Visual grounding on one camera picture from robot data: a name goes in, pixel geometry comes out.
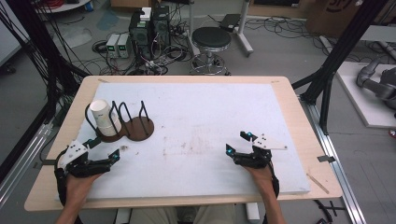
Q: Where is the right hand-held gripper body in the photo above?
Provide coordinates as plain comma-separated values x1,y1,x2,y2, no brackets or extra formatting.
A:
233,133,289,171

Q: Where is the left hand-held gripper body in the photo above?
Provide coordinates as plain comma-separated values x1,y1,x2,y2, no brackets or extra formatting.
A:
57,139,113,179

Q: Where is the stack of white cups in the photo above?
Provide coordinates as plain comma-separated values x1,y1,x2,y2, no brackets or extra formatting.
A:
96,119,123,137

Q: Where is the white paper cup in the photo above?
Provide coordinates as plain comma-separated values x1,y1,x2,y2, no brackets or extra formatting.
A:
89,99,120,129

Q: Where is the black wire rack wooden base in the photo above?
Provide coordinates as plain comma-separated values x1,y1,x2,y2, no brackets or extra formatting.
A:
84,100,155,144

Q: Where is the person's right hand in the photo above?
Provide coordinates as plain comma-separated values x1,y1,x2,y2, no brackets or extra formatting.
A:
244,165,277,198

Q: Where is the person's left hand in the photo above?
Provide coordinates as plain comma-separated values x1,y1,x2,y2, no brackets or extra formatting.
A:
64,172,104,206

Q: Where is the white foam mat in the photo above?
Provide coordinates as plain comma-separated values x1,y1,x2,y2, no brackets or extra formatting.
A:
55,81,312,201

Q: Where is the thin wooden stick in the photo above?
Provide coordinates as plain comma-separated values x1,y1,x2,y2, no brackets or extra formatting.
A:
305,173,331,195

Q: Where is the grey power supply unit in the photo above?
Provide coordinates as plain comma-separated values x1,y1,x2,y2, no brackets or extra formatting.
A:
106,33,121,59
117,33,132,59

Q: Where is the black round stool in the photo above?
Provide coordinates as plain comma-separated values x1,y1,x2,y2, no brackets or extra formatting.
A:
190,26,233,76

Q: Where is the black flat device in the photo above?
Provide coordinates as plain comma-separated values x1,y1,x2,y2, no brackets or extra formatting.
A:
219,13,243,34

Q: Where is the black computer tower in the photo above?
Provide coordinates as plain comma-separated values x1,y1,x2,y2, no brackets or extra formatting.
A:
151,5,172,49
128,10,154,61

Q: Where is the white platform board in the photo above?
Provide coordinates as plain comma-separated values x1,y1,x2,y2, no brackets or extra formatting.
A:
335,61,396,130

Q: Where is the small white box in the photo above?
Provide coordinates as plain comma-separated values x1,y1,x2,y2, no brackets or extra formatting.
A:
139,7,153,22

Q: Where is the cardboard box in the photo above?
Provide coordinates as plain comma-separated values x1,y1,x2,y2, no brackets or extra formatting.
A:
305,0,386,39

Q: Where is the aluminium rail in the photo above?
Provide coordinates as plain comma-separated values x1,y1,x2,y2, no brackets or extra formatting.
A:
0,122,54,209
299,95,369,224

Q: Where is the black metal frame post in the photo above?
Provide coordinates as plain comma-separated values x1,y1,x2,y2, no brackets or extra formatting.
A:
0,0,92,183
291,0,389,135

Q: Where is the tangle of floor cables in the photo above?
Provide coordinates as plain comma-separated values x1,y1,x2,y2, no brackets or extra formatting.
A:
92,12,232,77

